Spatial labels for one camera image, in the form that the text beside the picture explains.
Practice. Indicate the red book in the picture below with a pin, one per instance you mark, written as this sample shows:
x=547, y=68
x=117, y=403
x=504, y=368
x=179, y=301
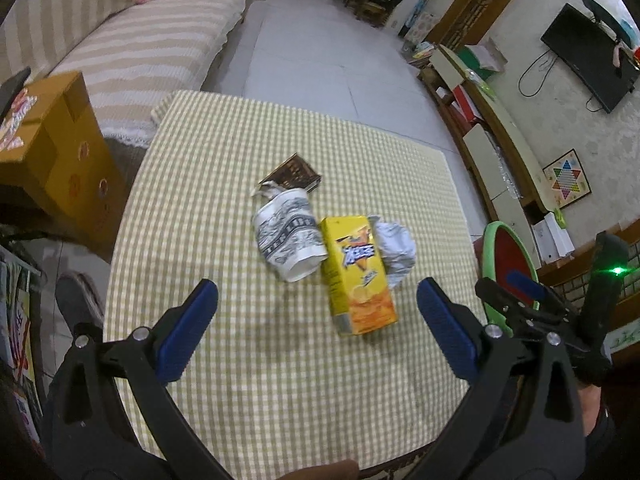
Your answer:
x=467, y=102

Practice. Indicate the cream wooden television cabinet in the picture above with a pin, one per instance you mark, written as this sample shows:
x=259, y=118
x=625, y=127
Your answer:
x=492, y=125

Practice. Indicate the crumpled white paper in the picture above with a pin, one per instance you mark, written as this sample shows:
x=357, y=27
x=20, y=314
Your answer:
x=397, y=250

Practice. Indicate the black white printed paper cup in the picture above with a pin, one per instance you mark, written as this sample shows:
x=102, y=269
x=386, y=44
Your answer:
x=287, y=235

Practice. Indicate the yellow drink carton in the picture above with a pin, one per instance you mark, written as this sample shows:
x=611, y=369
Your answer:
x=357, y=280

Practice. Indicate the colourful leaning poster board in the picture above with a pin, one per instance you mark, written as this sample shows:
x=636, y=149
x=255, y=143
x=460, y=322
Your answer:
x=420, y=22

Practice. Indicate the green white cardboard box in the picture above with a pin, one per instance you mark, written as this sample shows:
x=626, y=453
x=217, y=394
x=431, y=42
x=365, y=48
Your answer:
x=480, y=60

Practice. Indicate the grey slipper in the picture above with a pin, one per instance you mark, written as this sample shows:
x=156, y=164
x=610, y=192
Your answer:
x=77, y=300

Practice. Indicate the brown cardboard box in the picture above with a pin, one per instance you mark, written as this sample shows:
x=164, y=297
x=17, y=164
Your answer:
x=65, y=160

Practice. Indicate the beige striped sofa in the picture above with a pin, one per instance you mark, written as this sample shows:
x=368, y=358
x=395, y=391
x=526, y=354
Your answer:
x=140, y=50

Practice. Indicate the black flat device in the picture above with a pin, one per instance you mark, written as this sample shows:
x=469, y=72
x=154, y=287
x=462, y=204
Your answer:
x=12, y=90

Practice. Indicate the yellow checkered tablecloth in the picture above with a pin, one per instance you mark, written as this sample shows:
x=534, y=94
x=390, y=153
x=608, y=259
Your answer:
x=250, y=135

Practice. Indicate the star checkers game board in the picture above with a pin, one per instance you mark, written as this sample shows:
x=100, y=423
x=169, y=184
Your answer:
x=566, y=179

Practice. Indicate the brown flat packet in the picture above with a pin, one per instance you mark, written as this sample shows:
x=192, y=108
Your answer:
x=292, y=175

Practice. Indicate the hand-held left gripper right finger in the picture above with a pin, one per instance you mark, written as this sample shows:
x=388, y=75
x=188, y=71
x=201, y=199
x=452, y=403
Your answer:
x=445, y=325

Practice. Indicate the black flat television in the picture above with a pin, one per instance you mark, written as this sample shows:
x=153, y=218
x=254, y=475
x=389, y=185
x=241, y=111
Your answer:
x=590, y=55

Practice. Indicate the person's right forearm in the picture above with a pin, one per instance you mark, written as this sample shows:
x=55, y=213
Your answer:
x=595, y=410

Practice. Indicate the red bin with green rim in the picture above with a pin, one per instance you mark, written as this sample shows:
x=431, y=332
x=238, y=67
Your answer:
x=510, y=260

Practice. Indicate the brown wooden door frame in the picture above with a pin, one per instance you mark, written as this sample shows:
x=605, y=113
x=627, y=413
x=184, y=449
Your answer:
x=470, y=10

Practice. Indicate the colourful printed bags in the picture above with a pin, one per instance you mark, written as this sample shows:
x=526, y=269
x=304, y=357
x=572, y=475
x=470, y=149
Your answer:
x=17, y=335

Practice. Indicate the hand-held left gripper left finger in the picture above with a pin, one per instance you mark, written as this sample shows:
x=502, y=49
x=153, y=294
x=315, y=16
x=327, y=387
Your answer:
x=187, y=330

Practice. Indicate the person's leg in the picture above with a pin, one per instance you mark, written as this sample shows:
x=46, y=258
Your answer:
x=320, y=471

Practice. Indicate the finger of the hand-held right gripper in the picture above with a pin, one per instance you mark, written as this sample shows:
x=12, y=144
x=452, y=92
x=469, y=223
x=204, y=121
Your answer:
x=500, y=300
x=525, y=285

